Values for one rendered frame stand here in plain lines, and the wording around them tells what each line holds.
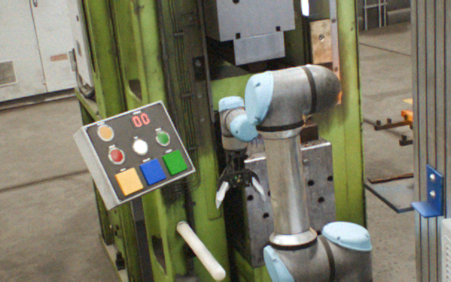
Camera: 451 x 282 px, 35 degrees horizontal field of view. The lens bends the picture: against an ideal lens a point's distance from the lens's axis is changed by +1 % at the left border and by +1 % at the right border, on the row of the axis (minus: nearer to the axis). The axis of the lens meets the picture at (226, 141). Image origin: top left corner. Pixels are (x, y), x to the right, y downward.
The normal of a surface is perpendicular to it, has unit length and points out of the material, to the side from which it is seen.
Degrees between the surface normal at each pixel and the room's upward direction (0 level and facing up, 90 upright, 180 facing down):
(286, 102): 84
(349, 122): 90
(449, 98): 90
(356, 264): 90
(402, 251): 0
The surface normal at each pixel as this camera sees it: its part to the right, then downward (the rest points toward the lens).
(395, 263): -0.10, -0.94
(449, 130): -0.99, 0.14
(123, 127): 0.56, -0.33
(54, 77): 0.40, 0.25
